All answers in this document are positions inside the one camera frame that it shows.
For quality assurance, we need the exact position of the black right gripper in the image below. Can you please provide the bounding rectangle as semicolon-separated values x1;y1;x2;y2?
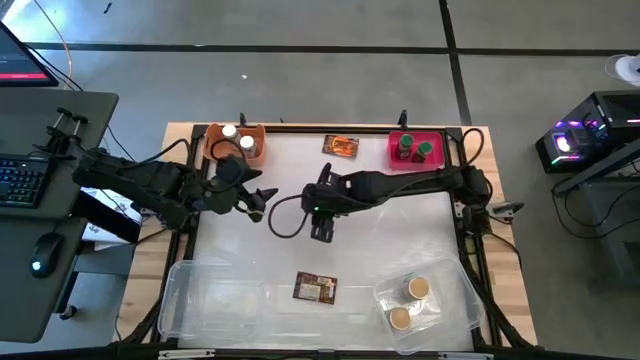
301;162;354;244

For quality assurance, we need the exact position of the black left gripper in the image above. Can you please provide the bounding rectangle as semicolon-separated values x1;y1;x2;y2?
202;154;279;217

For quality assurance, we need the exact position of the orange spice packet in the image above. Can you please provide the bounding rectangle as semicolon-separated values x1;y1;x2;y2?
321;134;360;160

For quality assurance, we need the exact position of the white-lid spice jar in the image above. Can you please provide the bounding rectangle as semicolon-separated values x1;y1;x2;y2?
220;123;241;146
238;134;259;159

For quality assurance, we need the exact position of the brown spice packet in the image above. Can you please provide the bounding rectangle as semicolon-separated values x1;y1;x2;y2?
292;271;339;306

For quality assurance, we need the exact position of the green-lid spice jar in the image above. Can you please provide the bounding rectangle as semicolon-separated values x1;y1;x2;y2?
395;133;415;161
410;141;434;165

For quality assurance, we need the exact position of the tan-lid spice jar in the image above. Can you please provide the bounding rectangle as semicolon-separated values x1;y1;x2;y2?
399;276;431;304
388;306;413;332

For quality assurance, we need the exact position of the large clear plastic bin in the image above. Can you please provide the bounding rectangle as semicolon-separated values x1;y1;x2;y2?
156;259;269;344
372;256;487;355

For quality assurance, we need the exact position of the orange plastic bin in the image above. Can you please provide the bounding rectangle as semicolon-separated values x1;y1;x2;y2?
202;123;267;168

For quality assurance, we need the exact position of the pink plastic bin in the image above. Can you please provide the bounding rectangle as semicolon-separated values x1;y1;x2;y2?
387;130;446;172

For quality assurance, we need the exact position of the white printed paper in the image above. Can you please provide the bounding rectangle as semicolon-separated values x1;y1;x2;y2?
79;187;146;251

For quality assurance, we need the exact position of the dark grey desk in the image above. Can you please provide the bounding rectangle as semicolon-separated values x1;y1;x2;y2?
0;88;120;344

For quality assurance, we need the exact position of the black desk clamp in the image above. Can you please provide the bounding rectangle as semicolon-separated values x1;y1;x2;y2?
32;106;90;162

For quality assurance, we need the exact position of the black computer mouse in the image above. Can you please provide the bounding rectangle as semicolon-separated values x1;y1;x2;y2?
29;231;66;280

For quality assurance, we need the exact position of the black backlit keyboard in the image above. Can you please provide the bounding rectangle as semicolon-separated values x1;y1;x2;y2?
0;155;51;209

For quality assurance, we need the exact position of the black computer monitor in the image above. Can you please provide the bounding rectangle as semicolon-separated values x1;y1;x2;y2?
0;20;60;89

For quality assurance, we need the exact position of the black lit computer tower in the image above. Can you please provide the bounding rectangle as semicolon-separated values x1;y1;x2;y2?
533;89;640;175

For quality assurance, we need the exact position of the dark grey equipment stand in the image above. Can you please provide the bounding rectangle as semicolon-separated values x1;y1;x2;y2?
552;142;640;286

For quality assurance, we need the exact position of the white round object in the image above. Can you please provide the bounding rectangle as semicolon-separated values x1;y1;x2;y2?
604;52;640;89

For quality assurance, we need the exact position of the black metal table frame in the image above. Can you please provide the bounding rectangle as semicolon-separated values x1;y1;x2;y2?
149;123;539;351

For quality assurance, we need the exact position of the silver metal bracket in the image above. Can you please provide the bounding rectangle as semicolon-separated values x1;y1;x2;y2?
437;351;494;360
157;349;216;360

